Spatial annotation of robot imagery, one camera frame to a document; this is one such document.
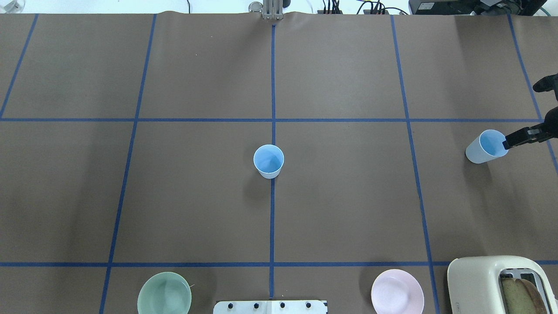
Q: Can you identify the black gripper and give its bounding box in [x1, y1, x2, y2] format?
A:
[502, 74, 558, 150]

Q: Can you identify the light blue cup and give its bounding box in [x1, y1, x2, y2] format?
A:
[253, 144, 285, 179]
[466, 130, 508, 164]

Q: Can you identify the bread slice in toaster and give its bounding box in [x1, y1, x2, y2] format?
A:
[501, 278, 547, 314]

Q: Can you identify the cream toaster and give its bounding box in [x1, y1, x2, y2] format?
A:
[447, 255, 557, 314]

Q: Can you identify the black device on shelf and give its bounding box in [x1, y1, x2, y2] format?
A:
[408, 0, 547, 16]

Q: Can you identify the pink bowl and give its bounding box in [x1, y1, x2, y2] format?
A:
[371, 269, 425, 314]

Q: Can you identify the green bowl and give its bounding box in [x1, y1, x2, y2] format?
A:
[137, 272, 193, 314]

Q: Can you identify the black cable bundle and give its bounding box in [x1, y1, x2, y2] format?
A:
[317, 0, 410, 16]

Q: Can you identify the metal camera mount clamp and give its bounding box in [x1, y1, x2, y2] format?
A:
[248, 0, 291, 20]

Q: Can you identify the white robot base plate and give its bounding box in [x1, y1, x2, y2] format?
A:
[213, 300, 328, 314]

